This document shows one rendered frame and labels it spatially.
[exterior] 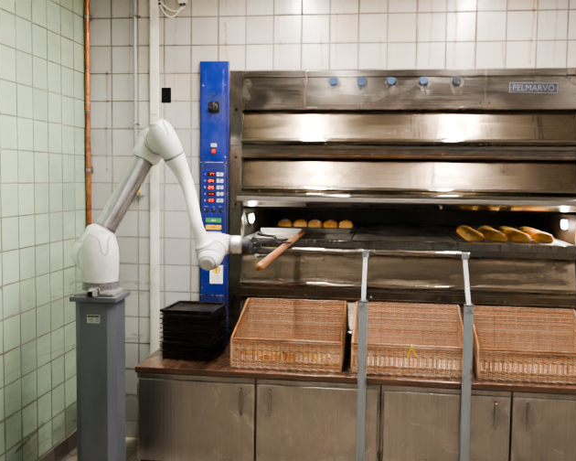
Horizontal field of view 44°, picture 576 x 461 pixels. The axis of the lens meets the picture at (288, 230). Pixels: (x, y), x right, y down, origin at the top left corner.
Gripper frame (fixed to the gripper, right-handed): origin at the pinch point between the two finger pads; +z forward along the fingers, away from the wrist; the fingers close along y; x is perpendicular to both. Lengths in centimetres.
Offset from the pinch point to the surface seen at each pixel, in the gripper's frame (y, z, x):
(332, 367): 59, 24, -5
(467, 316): 29, 85, 7
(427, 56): -98, 67, -54
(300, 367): 59, 8, -5
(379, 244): 3, 45, -54
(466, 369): 53, 86, 6
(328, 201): -20.3, 17.9, -39.1
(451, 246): 3, 83, -53
